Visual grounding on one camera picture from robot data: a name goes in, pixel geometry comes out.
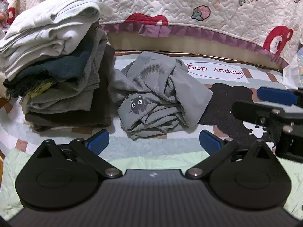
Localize dark teal folded garment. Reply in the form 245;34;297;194
3;50;95;97

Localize white quilted bedspread red print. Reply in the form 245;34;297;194
0;0;303;69

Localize grey folded garment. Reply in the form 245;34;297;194
22;26;109;114

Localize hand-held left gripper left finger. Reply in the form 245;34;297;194
32;130;123;179

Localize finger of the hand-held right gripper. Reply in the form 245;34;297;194
258;86;303;107
231;100;288;126

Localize grey cat print shirt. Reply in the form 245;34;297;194
108;51;213;141

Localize yellow-green folded garment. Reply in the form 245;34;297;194
28;83;52;98

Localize light green quilt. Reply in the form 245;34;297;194
0;149;303;220

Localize floral patchwork quilt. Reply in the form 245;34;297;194
283;52;303;88

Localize white folded garment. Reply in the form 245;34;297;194
0;0;103;81

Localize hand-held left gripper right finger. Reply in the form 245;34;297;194
185;130;275;180

